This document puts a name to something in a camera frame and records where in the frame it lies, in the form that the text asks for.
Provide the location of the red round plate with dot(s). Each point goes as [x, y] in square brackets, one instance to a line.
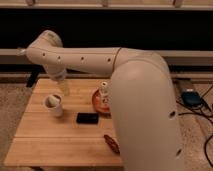
[98, 105]

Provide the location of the black rectangular box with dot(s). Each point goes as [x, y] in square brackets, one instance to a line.
[87, 118]

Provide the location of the blue power adapter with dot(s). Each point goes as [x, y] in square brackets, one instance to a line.
[191, 99]

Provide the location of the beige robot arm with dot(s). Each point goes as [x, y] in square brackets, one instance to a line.
[141, 98]

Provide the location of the red-brown oblong object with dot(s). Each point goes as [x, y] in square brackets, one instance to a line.
[112, 144]

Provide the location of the translucent cylindrical end effector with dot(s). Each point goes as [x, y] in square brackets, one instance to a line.
[64, 87]

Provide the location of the white cup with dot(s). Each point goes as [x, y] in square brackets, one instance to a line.
[53, 103]

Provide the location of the wooden table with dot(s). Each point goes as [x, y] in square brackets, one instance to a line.
[46, 141]

